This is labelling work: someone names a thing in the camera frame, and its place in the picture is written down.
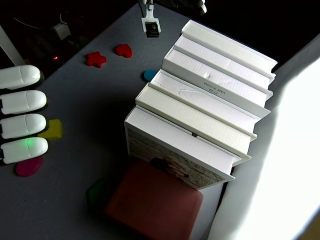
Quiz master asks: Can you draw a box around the white frame bar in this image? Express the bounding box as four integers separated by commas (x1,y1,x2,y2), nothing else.
0,24,26,66

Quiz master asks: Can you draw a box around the white book with edge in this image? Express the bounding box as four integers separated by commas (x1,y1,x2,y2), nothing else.
149,69,261,125

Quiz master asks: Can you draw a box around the yellow toy block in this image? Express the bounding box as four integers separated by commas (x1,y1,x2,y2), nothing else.
37,119,63,140

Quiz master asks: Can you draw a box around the plain white book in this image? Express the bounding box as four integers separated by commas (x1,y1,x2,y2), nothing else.
180,19,279,75
174,35,276,87

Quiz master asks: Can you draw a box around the grey table cloth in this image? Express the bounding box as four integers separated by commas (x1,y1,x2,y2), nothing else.
0,2,320,240

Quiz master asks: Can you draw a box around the green toy block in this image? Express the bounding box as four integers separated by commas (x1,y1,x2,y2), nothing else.
86,178,111,213

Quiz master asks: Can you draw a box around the thin white cable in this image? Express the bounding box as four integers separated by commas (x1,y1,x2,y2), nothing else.
12,16,41,30

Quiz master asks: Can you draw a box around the small black camera white mount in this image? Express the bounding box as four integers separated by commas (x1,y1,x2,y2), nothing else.
138,0,162,38

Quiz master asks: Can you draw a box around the magenta oval toy block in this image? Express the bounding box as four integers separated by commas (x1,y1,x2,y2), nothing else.
15,156,44,178

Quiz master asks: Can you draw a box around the white book with photo cover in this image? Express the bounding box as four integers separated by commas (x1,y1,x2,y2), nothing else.
124,104,236,190

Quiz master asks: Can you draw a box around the dark red box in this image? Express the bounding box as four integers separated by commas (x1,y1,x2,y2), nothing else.
103,159,205,240

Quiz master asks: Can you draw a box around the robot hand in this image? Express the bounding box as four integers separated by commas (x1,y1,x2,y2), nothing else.
0,64,50,166
193,0,208,14

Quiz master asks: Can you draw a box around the blue toy block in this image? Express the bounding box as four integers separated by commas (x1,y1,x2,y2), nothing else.
143,69,159,83

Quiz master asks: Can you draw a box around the white power adapter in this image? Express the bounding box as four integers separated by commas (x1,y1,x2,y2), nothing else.
51,21,71,41

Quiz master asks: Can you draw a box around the red heart toy block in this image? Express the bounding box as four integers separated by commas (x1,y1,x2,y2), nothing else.
114,43,133,59

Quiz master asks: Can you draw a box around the white book Made in China print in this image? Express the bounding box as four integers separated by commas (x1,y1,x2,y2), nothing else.
161,48,273,124

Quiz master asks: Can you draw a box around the cream white book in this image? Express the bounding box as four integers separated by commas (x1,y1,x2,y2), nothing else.
135,82,259,166

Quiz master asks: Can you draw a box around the red star toy block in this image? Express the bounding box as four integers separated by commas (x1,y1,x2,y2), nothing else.
85,51,108,69

